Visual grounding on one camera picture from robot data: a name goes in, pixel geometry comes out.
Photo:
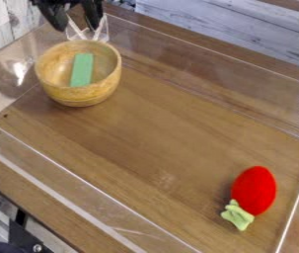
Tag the clear acrylic corner bracket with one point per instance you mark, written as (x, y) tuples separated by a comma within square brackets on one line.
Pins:
[(99, 35)]

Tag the black clamp with cable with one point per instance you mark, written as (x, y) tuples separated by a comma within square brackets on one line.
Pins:
[(18, 240)]

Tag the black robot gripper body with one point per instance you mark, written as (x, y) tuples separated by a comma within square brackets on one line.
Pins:
[(60, 1)]

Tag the clear acrylic tray wall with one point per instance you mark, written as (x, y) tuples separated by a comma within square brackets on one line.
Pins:
[(131, 176)]

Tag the brown wooden bowl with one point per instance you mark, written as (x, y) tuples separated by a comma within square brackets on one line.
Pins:
[(54, 68)]

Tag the red plush strawberry toy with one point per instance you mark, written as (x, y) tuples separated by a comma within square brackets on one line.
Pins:
[(253, 196)]

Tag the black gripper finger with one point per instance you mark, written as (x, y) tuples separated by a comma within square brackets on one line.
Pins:
[(92, 8), (55, 14)]

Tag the green rectangular block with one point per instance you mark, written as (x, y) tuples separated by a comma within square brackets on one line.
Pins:
[(82, 70)]

